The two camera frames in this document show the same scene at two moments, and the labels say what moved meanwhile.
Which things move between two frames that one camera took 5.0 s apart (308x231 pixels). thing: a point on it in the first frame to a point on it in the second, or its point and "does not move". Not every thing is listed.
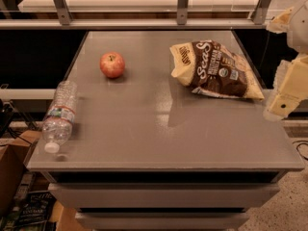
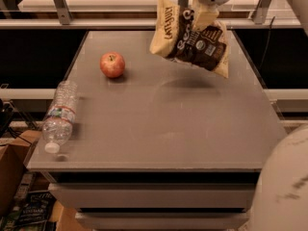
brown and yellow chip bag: (211, 68) to (175, 38)
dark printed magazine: (38, 207) does not move
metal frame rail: (183, 21) does not move
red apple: (112, 64) does not move
